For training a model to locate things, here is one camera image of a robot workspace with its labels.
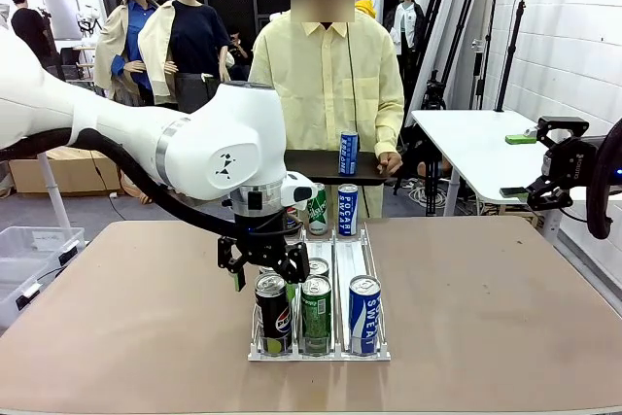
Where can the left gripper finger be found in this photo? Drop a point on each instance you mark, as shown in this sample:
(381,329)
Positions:
(294,264)
(228,254)

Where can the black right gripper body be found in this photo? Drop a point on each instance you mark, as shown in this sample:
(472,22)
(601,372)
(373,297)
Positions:
(573,162)

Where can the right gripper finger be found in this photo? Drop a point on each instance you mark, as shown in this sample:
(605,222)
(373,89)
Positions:
(544,194)
(520,139)

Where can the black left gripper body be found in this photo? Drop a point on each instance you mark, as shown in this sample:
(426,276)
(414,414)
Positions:
(260,216)

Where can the black serving tray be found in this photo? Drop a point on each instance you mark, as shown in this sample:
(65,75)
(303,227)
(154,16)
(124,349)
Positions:
(316,164)

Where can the blue Pocari Sweat can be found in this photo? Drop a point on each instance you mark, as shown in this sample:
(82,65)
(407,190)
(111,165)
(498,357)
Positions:
(364,313)
(349,152)
(347,209)

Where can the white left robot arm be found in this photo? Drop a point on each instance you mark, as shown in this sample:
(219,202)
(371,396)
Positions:
(218,118)

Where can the person's left forearm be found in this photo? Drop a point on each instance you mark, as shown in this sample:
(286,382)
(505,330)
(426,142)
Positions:
(389,128)

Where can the person in yellow shirt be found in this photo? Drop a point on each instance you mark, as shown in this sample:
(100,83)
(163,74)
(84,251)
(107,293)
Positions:
(321,84)

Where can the seated person in black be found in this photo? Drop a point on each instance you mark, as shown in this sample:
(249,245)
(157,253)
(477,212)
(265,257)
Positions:
(238,50)

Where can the standing person in black shirt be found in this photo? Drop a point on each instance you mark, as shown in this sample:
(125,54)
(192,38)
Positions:
(29,26)

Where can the person's left hand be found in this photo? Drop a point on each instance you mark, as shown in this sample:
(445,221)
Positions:
(392,163)

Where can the green Sprite can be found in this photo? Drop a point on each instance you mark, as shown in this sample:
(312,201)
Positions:
(316,313)
(318,216)
(320,266)

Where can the black Pepsi can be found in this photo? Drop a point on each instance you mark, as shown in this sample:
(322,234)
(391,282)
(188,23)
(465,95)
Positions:
(291,221)
(273,313)

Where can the wooden crate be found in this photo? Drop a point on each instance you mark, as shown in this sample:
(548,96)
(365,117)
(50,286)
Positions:
(515,218)

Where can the large white table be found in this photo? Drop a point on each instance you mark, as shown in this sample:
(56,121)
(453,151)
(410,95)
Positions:
(476,152)

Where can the white can dispenser rack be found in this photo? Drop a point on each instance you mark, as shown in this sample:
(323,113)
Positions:
(347,259)

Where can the black pole stand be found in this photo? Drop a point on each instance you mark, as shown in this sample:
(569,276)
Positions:
(510,55)

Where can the brown cardboard box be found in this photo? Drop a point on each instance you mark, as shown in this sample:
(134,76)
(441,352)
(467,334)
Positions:
(73,172)

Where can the mannequin navy top grey trousers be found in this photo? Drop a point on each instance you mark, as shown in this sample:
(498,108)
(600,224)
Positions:
(194,36)

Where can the clear plastic storage bin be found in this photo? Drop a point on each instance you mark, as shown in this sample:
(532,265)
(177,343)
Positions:
(29,240)
(14,298)

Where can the mannequin blue shirt beige coat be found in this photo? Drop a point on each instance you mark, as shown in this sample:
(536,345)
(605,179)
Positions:
(128,16)

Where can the small white robot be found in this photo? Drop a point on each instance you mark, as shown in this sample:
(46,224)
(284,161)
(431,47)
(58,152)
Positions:
(87,14)

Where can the whiteboard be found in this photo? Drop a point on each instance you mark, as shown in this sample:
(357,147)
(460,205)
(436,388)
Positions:
(60,11)

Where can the black camera tripod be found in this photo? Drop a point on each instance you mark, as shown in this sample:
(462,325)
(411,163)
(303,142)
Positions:
(432,94)

